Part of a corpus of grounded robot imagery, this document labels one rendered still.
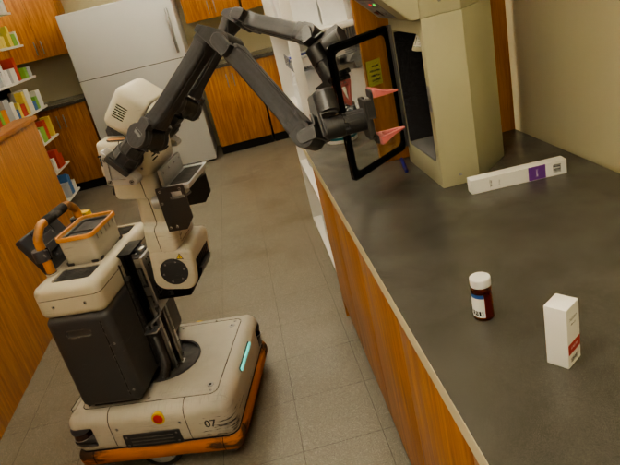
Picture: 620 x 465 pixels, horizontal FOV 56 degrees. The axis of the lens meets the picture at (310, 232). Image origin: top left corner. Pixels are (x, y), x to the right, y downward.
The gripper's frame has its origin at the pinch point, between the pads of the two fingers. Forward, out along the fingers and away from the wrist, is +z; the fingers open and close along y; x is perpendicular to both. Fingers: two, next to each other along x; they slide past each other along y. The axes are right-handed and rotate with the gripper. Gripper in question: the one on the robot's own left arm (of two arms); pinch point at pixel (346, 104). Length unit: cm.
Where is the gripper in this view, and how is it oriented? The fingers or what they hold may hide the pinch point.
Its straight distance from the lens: 179.6
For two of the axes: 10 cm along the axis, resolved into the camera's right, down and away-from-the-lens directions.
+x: -6.3, 4.1, -6.6
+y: -5.9, 3.0, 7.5
